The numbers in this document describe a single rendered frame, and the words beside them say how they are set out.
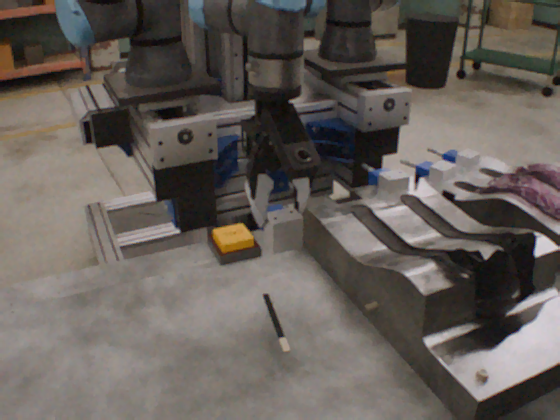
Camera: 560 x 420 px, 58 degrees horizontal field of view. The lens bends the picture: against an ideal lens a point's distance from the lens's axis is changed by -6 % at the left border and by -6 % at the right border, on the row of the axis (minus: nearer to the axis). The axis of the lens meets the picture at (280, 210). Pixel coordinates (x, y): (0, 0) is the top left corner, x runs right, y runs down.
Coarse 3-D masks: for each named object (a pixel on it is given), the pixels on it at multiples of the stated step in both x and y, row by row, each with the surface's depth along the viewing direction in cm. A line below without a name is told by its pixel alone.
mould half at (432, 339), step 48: (384, 192) 102; (432, 192) 102; (336, 240) 89; (432, 240) 88; (480, 240) 81; (384, 288) 77; (432, 288) 69; (384, 336) 80; (432, 336) 71; (480, 336) 71; (528, 336) 71; (432, 384) 70; (480, 384) 63; (528, 384) 65
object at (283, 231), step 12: (276, 216) 80; (288, 216) 80; (300, 216) 80; (264, 228) 82; (276, 228) 79; (288, 228) 80; (300, 228) 81; (264, 240) 83; (276, 240) 80; (288, 240) 81; (300, 240) 82; (276, 252) 81
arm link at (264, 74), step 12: (252, 60) 70; (264, 60) 69; (276, 60) 68; (288, 60) 69; (300, 60) 70; (252, 72) 71; (264, 72) 69; (276, 72) 69; (288, 72) 69; (300, 72) 71; (252, 84) 72; (264, 84) 70; (276, 84) 70; (288, 84) 70
